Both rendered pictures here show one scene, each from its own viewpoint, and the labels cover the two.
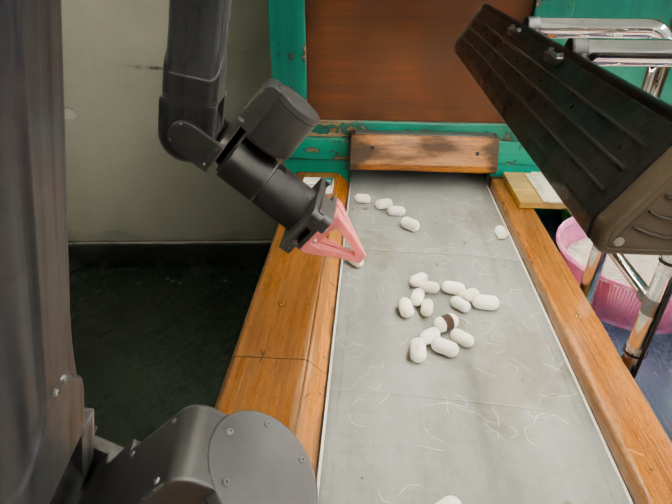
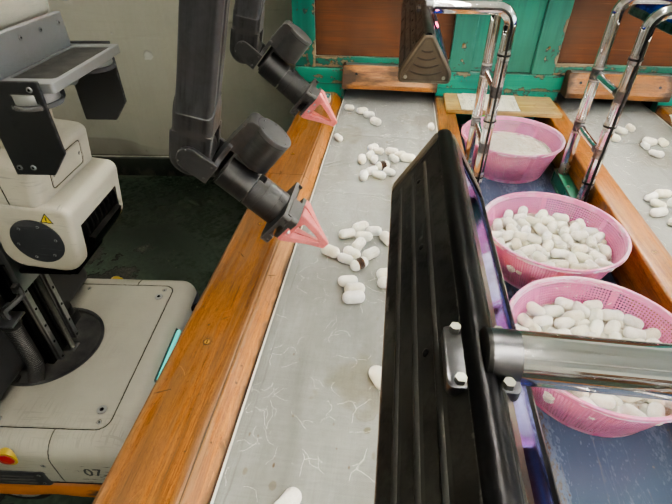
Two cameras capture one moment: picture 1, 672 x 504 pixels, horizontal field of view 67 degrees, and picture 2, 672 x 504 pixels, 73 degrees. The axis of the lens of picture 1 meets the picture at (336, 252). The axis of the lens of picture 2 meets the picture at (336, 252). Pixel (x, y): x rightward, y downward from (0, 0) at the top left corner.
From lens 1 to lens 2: 0.49 m
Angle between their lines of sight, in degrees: 7
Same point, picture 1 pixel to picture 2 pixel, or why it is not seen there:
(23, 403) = (215, 89)
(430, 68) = (395, 20)
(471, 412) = (385, 199)
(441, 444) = (366, 209)
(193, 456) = (254, 119)
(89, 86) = (163, 34)
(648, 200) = (412, 59)
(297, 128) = (299, 46)
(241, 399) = not seen: hidden behind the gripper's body
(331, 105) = (331, 45)
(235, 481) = (266, 129)
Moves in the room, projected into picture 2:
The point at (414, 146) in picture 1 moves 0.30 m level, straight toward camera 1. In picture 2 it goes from (383, 73) to (368, 107)
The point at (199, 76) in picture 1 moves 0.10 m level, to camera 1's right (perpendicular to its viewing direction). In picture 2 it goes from (250, 17) to (300, 18)
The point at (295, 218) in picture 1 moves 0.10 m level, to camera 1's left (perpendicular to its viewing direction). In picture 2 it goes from (298, 97) to (253, 96)
